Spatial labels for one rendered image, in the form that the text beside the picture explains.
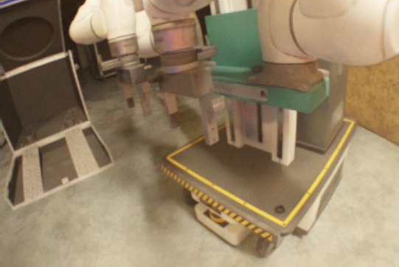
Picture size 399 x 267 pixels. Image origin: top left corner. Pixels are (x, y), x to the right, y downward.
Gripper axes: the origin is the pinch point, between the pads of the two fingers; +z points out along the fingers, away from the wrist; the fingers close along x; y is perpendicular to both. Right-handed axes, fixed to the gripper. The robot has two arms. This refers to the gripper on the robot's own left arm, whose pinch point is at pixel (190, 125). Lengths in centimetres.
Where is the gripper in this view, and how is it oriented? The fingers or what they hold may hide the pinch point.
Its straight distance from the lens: 49.8
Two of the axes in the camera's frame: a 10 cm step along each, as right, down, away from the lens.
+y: -7.5, 3.6, -5.6
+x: 6.5, 2.1, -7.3
